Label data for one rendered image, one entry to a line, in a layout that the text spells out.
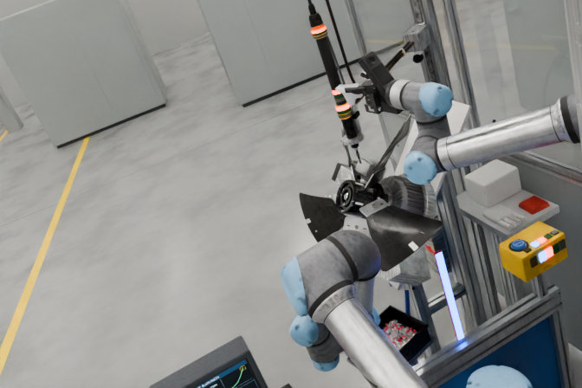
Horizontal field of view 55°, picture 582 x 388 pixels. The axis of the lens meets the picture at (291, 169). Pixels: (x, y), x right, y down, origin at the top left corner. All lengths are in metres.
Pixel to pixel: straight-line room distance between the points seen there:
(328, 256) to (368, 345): 0.20
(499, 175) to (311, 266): 1.27
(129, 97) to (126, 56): 0.61
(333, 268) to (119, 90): 7.75
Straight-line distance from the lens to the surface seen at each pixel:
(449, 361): 1.80
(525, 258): 1.74
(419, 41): 2.19
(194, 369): 1.48
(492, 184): 2.30
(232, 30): 7.08
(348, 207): 1.89
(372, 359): 1.16
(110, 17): 8.61
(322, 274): 1.19
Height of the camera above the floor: 2.16
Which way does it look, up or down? 25 degrees down
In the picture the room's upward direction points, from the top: 21 degrees counter-clockwise
